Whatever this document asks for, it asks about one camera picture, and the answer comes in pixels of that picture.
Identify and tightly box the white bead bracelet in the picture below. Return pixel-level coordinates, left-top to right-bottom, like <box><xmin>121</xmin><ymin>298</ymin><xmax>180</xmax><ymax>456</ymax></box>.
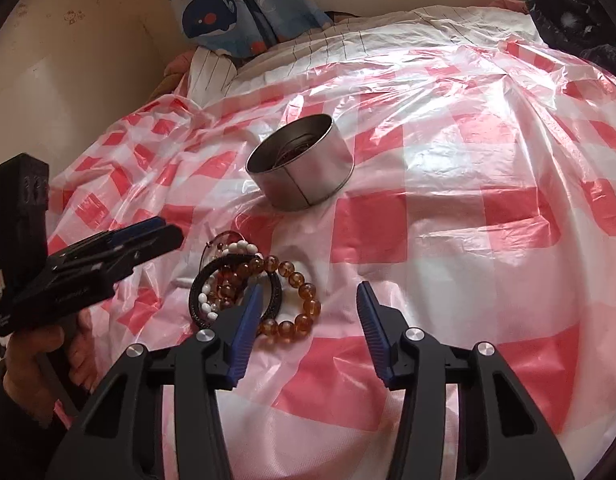
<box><xmin>198</xmin><ymin>241</ymin><xmax>263</xmax><ymax>322</ymax></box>

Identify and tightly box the round metal tin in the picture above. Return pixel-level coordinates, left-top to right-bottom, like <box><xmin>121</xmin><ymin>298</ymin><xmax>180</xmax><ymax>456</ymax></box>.
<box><xmin>245</xmin><ymin>114</ymin><xmax>355</xmax><ymax>211</ymax></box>

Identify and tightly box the black woven bracelet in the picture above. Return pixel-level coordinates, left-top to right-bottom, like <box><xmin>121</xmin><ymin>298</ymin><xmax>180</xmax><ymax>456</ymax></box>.
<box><xmin>189</xmin><ymin>255</ymin><xmax>285</xmax><ymax>326</ymax></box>

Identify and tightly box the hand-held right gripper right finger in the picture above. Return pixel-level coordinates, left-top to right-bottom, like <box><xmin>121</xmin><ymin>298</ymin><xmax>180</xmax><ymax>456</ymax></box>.
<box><xmin>355</xmin><ymin>281</ymin><xmax>576</xmax><ymax>480</ymax></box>

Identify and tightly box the person's left forearm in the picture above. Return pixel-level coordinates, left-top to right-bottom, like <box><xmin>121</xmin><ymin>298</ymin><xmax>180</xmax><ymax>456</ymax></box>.
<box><xmin>0</xmin><ymin>365</ymin><xmax>83</xmax><ymax>480</ymax></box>

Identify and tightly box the black jacket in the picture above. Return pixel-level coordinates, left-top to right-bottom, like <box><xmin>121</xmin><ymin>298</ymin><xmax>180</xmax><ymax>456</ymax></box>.
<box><xmin>524</xmin><ymin>0</ymin><xmax>616</xmax><ymax>86</ymax></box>

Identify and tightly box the pink cloth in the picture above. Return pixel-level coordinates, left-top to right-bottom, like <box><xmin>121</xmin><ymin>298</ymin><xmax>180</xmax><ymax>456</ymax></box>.
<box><xmin>150</xmin><ymin>51</ymin><xmax>196</xmax><ymax>106</ymax></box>

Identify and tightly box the amber large bead bracelet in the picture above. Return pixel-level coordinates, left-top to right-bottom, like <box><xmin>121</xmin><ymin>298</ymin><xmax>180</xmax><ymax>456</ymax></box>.
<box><xmin>248</xmin><ymin>255</ymin><xmax>323</xmax><ymax>347</ymax></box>

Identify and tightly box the white striped pillow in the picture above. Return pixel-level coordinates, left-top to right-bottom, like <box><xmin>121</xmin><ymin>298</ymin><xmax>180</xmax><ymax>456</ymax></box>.
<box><xmin>188</xmin><ymin>47</ymin><xmax>239</xmax><ymax>111</ymax></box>

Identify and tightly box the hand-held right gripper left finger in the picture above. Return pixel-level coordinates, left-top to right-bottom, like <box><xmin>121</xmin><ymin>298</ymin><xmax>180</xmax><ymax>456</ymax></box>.
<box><xmin>50</xmin><ymin>282</ymin><xmax>263</xmax><ymax>480</ymax></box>

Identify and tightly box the person's left hand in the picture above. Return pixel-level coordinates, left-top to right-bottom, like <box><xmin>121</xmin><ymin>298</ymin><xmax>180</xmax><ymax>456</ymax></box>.
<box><xmin>2</xmin><ymin>309</ymin><xmax>97</xmax><ymax>415</ymax></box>

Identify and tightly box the red white checked plastic sheet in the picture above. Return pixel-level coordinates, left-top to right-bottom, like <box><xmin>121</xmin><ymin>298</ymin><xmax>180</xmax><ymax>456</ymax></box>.
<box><xmin>48</xmin><ymin>40</ymin><xmax>616</xmax><ymax>480</ymax></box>

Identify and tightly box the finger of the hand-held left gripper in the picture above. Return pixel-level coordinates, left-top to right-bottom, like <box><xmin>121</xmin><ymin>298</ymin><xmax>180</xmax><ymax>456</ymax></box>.
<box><xmin>48</xmin><ymin>224</ymin><xmax>185</xmax><ymax>286</ymax></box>
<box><xmin>95</xmin><ymin>216</ymin><xmax>163</xmax><ymax>247</ymax></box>

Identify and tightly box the small brown bead bracelet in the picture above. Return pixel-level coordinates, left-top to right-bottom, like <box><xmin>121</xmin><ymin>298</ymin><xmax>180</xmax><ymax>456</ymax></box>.
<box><xmin>213</xmin><ymin>265</ymin><xmax>253</xmax><ymax>308</ymax></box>

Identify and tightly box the dark cord bracelet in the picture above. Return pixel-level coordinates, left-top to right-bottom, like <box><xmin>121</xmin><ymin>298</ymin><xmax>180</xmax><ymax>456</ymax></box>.
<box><xmin>200</xmin><ymin>230</ymin><xmax>249</xmax><ymax>266</ymax></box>

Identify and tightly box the whale print curtain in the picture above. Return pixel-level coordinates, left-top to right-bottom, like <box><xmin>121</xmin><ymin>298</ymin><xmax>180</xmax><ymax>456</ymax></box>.
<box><xmin>170</xmin><ymin>0</ymin><xmax>333</xmax><ymax>58</ymax></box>

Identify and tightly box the grey striped quilt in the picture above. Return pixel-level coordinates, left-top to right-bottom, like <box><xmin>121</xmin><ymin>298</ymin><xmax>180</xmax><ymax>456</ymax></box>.
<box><xmin>233</xmin><ymin>5</ymin><xmax>544</xmax><ymax>81</ymax></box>

